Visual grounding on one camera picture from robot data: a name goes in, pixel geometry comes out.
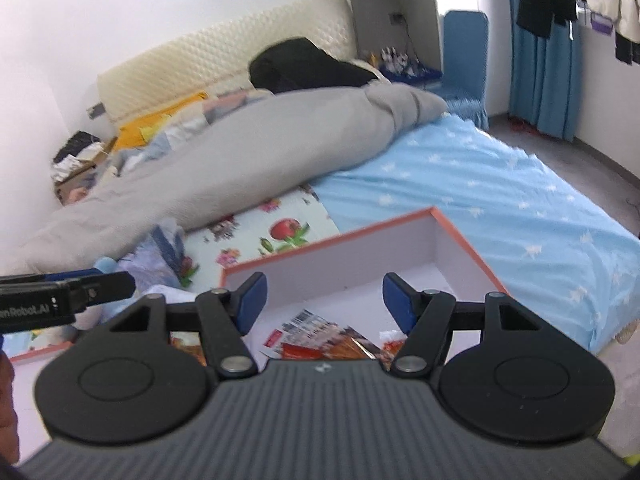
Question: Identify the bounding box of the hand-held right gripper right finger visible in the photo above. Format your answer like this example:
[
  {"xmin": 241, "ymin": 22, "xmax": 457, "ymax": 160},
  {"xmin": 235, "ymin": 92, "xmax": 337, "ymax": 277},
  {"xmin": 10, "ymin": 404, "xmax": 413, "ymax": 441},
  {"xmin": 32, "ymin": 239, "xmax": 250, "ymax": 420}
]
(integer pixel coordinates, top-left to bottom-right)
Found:
[{"xmin": 382, "ymin": 271, "xmax": 566, "ymax": 380}]

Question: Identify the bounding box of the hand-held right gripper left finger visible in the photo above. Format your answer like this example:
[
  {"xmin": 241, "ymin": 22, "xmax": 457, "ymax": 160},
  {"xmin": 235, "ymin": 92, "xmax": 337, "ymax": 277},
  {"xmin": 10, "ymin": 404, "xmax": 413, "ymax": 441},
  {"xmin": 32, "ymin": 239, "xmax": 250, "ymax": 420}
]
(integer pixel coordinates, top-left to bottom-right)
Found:
[{"xmin": 75, "ymin": 271, "xmax": 268, "ymax": 380}]

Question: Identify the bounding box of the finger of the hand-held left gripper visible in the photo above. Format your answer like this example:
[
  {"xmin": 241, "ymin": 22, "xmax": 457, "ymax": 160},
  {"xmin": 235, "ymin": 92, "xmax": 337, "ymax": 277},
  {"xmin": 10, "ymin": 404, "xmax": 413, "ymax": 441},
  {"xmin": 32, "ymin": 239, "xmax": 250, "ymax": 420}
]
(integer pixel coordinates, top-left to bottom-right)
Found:
[
  {"xmin": 69, "ymin": 271, "xmax": 136, "ymax": 311},
  {"xmin": 39, "ymin": 269, "xmax": 106, "ymax": 284}
]

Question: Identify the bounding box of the deep orange cardboard box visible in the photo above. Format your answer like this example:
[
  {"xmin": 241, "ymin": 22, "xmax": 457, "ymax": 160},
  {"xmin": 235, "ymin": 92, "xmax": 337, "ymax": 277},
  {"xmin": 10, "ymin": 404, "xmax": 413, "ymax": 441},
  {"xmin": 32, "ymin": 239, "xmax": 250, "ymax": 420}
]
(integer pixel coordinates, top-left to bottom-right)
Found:
[{"xmin": 220, "ymin": 206, "xmax": 511, "ymax": 366}]

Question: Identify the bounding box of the white label dark snack packet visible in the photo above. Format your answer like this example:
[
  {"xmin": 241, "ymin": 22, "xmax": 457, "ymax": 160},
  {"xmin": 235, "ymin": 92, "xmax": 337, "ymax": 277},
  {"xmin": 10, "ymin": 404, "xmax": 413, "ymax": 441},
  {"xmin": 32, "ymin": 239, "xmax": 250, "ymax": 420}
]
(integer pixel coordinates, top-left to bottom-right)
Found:
[{"xmin": 260, "ymin": 310, "xmax": 346, "ymax": 361}]

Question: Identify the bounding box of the person's left hand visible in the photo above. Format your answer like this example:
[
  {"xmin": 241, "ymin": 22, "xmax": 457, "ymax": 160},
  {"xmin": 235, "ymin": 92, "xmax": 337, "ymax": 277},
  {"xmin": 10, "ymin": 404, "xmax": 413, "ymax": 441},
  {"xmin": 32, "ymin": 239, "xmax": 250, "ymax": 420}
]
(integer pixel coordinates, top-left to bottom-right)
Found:
[{"xmin": 0, "ymin": 352, "xmax": 21, "ymax": 466}]

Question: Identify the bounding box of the blue white plush duck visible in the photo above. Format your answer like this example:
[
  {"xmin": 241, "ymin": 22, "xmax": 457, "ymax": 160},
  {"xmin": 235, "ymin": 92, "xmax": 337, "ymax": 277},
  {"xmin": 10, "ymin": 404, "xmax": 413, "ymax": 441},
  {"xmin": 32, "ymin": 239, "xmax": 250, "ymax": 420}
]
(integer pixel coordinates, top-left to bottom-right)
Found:
[{"xmin": 75, "ymin": 256, "xmax": 126, "ymax": 331}]

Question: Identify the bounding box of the fruit print sheet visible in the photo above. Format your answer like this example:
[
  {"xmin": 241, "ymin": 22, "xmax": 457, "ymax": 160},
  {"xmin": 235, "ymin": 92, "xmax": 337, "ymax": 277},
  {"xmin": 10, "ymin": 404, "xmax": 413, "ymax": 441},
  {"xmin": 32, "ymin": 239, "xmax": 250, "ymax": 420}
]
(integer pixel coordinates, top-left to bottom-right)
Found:
[{"xmin": 175, "ymin": 185, "xmax": 341, "ymax": 301}]

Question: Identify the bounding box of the purple blue plastic bag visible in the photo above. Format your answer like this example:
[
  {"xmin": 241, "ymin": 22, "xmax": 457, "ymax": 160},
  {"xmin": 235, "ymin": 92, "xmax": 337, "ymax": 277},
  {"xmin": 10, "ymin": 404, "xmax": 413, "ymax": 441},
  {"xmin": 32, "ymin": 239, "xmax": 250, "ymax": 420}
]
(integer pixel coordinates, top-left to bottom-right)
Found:
[{"xmin": 117, "ymin": 220, "xmax": 198, "ymax": 291}]

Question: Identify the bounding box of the shallow orange box lid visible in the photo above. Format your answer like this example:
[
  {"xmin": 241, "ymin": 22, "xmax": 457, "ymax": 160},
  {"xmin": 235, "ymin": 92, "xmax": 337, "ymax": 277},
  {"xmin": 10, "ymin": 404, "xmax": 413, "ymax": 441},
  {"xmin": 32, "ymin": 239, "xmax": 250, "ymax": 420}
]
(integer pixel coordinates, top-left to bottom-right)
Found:
[{"xmin": 7, "ymin": 339, "xmax": 76, "ymax": 466}]

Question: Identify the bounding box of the brown cardboard box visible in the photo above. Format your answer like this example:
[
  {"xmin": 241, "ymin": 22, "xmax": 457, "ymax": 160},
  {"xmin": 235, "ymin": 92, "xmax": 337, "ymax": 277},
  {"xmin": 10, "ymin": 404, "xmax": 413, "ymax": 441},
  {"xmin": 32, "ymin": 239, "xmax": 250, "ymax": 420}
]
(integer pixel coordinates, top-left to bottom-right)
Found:
[{"xmin": 52, "ymin": 150, "xmax": 118, "ymax": 203}]

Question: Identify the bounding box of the white cloth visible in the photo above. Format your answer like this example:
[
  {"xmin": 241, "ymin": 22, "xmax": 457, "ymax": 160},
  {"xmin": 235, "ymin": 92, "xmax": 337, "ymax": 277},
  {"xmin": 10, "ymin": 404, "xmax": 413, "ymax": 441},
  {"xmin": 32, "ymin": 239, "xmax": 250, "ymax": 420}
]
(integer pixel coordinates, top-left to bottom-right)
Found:
[{"xmin": 52, "ymin": 155, "xmax": 83, "ymax": 181}]

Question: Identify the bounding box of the black cloth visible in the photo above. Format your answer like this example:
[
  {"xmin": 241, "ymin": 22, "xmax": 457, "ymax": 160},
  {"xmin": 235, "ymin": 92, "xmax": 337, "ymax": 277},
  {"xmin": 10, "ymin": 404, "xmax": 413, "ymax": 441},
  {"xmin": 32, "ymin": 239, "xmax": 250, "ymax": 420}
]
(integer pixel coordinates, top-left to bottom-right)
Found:
[{"xmin": 54, "ymin": 131, "xmax": 106, "ymax": 163}]

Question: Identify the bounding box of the grey duvet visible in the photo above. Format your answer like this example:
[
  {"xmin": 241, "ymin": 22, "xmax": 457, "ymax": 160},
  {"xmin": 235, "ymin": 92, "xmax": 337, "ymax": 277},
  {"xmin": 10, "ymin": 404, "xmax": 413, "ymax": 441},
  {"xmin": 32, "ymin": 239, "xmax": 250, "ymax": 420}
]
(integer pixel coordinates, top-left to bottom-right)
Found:
[{"xmin": 0, "ymin": 82, "xmax": 448, "ymax": 281}]

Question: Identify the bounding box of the blue star bed sheet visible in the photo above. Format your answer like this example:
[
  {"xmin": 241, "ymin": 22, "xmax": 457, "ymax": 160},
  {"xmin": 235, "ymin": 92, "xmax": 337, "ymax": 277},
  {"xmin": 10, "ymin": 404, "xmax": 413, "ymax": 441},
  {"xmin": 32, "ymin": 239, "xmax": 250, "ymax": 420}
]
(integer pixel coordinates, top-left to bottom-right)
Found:
[{"xmin": 312, "ymin": 112, "xmax": 640, "ymax": 356}]

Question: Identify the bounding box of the yellow pillow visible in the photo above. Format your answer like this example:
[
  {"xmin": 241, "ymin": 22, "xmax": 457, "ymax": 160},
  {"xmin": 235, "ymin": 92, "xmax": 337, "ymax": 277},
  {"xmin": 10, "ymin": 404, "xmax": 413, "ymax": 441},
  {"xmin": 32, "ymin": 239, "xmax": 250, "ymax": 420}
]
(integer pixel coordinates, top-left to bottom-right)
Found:
[{"xmin": 112, "ymin": 91, "xmax": 211, "ymax": 153}]

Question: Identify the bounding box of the row of small bottles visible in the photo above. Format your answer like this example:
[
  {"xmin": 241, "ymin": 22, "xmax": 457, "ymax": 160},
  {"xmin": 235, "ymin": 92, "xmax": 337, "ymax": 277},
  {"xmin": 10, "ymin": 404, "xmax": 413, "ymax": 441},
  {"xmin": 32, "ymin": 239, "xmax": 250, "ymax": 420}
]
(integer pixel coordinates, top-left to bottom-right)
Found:
[{"xmin": 367, "ymin": 46, "xmax": 426, "ymax": 78}]

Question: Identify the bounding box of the black garment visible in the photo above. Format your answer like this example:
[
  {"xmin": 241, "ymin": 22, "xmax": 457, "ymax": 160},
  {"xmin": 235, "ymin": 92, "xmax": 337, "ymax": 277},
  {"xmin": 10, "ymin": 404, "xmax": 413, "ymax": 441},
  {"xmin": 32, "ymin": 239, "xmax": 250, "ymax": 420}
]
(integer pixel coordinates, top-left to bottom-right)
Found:
[{"xmin": 249, "ymin": 37, "xmax": 381, "ymax": 95}]

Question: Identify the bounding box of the cream quilted headboard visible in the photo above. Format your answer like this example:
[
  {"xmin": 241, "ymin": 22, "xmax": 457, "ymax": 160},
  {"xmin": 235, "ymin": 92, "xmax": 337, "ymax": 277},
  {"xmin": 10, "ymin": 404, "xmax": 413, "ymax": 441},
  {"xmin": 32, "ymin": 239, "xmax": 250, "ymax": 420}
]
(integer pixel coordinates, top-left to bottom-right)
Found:
[{"xmin": 97, "ymin": 0, "xmax": 356, "ymax": 121}]

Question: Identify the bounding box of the blue curtain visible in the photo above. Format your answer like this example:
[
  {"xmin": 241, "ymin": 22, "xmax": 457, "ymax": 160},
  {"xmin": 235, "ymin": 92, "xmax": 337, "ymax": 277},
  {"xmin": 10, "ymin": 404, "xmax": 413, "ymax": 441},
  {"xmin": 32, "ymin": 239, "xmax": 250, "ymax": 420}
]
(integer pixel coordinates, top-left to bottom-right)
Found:
[{"xmin": 507, "ymin": 0, "xmax": 583, "ymax": 141}]

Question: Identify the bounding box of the blue covered chair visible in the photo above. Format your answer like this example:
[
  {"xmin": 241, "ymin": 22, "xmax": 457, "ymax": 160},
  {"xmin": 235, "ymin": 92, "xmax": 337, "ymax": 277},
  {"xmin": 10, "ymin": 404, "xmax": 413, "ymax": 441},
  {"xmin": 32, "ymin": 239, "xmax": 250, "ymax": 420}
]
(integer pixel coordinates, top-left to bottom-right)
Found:
[{"xmin": 440, "ymin": 10, "xmax": 490, "ymax": 128}]

